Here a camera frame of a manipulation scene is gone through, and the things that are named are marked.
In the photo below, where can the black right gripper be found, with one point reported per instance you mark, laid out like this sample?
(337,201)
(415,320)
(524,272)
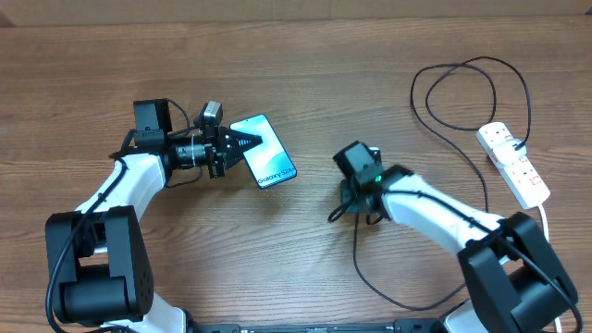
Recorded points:
(349,190)

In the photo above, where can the Samsung Galaxy smartphone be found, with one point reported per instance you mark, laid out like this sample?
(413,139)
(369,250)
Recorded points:
(269,162)

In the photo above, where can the white charger plug adapter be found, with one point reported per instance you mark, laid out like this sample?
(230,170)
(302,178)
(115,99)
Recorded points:
(508,152)

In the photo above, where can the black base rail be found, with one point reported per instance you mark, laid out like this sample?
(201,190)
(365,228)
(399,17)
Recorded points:
(414,325)

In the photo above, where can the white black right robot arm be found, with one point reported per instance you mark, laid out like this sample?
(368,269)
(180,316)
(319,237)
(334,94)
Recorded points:
(515,280)

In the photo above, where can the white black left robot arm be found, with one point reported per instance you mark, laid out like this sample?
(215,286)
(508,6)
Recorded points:
(99,270)

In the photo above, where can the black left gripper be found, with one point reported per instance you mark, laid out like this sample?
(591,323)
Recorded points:
(223,154)

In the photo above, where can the white power extension strip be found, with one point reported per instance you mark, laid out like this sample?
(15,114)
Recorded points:
(522,178)

